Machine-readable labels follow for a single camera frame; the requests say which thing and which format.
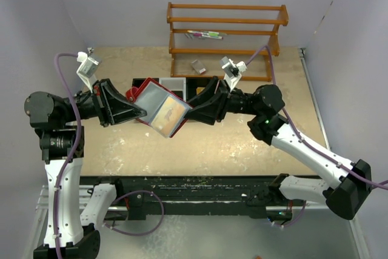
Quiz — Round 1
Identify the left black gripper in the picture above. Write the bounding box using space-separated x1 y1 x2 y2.
62 76 146 126

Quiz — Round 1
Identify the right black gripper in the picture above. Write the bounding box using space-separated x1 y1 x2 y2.
182 76 261 125

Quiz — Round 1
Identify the red leather card holder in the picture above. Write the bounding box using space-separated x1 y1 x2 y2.
126 78 192 138

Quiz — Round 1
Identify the clear plastic card sleeve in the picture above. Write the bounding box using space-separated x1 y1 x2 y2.
135 82 169 124

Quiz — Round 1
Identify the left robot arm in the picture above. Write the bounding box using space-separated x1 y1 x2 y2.
24 79 147 258

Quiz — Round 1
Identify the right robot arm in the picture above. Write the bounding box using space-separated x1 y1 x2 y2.
185 76 372 220

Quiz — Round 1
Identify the yellow card stack in tray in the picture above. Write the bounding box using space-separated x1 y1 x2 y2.
196 87 204 95

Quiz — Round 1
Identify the tan card in holder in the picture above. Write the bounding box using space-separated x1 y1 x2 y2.
150 95 191 138

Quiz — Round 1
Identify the black and white organiser tray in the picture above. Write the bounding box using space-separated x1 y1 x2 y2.
126 77 211 103

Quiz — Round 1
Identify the small grey box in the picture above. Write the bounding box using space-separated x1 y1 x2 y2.
190 59 207 75

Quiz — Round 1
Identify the bundle of coloured pens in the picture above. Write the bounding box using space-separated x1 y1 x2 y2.
185 30 227 40

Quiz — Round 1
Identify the wooden three-tier shelf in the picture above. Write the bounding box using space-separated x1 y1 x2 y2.
166 2 289 82

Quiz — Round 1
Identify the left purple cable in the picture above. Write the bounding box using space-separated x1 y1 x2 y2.
53 52 164 259

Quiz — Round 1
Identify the purple cable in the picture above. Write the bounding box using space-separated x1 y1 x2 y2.
53 52 164 259
244 45 388 229

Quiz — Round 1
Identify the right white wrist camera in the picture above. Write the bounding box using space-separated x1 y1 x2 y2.
220 56 247 92

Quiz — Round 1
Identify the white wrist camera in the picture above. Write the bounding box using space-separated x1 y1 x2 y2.
220 56 247 92
76 52 102 92

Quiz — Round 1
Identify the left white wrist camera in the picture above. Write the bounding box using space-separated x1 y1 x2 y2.
76 52 102 92

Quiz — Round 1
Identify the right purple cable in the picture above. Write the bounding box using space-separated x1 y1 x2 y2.
244 45 388 229

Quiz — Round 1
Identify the aluminium frame rail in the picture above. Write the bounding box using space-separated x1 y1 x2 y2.
36 183 331 211

